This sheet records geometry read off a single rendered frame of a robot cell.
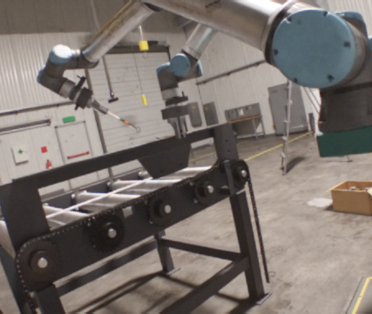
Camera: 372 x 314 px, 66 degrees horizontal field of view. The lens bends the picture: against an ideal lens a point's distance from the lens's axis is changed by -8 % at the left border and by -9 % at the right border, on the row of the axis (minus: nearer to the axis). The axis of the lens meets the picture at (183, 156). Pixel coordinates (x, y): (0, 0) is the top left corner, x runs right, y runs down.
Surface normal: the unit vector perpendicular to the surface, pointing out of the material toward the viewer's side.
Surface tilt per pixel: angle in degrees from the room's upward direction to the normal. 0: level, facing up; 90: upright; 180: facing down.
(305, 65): 93
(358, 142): 90
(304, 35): 93
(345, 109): 70
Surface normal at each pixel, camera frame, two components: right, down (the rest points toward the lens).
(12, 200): 0.66, -0.07
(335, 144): -0.67, 0.22
